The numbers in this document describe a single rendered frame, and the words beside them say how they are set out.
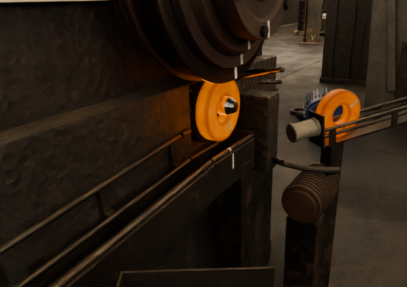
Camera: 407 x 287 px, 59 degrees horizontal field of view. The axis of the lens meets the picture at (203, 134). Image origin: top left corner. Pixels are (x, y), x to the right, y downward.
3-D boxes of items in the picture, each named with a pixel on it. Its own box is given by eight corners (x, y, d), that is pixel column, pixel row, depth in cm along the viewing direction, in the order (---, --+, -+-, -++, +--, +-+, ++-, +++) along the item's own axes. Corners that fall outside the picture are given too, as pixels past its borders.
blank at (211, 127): (187, 99, 77) (200, 101, 75) (221, 63, 86) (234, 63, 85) (204, 152, 87) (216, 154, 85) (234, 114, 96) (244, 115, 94)
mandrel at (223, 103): (185, 96, 95) (178, 110, 93) (177, 86, 91) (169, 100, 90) (242, 105, 85) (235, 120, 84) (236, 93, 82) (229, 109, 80)
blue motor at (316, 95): (301, 139, 286) (304, 97, 274) (302, 118, 338) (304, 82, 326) (343, 141, 278) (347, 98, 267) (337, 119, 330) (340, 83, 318)
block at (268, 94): (235, 167, 113) (235, 92, 105) (248, 158, 119) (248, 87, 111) (266, 175, 107) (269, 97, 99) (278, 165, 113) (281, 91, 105)
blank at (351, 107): (326, 144, 118) (333, 148, 115) (306, 111, 111) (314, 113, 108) (359, 113, 120) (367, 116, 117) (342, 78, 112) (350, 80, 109)
